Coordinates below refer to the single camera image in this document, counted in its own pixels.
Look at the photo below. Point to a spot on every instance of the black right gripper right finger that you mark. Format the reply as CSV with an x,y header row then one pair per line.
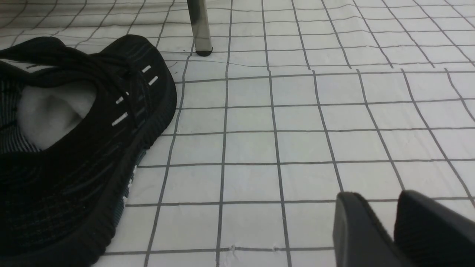
x,y
431,235

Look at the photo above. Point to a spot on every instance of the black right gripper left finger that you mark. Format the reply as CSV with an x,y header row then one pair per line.
x,y
360,240

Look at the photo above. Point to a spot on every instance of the black knit sneaker right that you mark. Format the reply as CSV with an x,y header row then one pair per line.
x,y
74,127

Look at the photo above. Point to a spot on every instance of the white grid-pattern floor cloth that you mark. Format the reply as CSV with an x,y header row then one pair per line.
x,y
299,100

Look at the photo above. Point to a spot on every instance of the silver metal shoe rack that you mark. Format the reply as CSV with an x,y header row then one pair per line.
x,y
200,27

